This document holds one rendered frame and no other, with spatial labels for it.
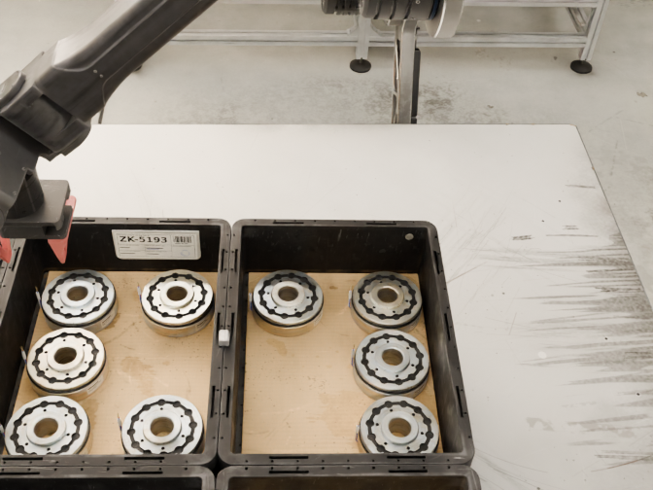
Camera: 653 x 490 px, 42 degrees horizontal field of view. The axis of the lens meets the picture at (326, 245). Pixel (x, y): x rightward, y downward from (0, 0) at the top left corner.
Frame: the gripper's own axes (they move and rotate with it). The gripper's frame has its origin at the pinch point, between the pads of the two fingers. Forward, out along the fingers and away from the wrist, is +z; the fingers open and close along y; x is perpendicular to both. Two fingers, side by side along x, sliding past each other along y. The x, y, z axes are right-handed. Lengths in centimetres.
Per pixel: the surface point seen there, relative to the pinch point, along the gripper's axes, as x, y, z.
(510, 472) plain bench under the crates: -10, 62, 36
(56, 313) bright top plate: 6.7, -2.8, 20.8
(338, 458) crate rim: -19.6, 35.5, 12.7
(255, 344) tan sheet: 3.6, 25.0, 23.7
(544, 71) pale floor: 189, 124, 117
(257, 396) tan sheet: -5.1, 25.5, 23.3
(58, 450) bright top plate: -15.1, 1.6, 19.4
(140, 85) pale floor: 175, -23, 115
